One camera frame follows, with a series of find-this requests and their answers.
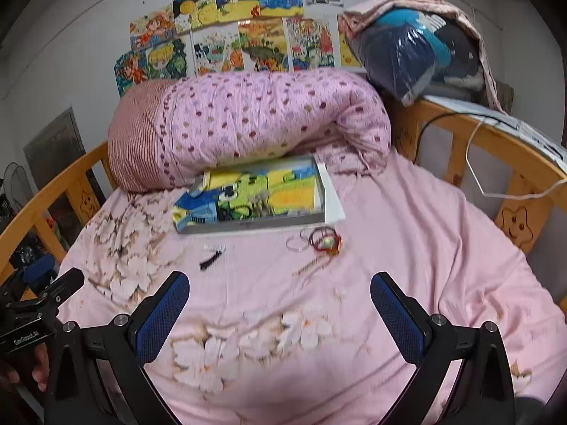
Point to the black plastic crate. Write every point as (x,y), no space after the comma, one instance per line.
(4,207)

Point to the black hair clip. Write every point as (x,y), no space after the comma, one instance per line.
(209,260)

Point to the rolled pink dotted quilt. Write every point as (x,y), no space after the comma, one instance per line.
(265,115)

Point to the bagged clothes bundle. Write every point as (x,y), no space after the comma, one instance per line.
(398,0)

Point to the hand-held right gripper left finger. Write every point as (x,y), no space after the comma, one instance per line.
(161,318)

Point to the electric fan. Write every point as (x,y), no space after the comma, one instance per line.
(13,181)

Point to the wooden bed frame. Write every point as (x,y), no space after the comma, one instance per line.
(487,141)

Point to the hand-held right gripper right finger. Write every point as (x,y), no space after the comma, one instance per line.
(394,318)

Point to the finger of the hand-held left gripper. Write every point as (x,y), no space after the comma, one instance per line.
(40,270)
(66,284)

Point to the brown cloth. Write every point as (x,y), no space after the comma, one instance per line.
(506,95)

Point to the tangle of jewelry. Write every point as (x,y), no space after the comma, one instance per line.
(248,210)

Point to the person's left hand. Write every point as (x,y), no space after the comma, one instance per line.
(40,365)

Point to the plastic bag of clothes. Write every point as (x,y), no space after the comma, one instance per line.
(398,57)

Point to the pink floral bed sheet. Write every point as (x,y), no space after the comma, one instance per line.
(398,239)

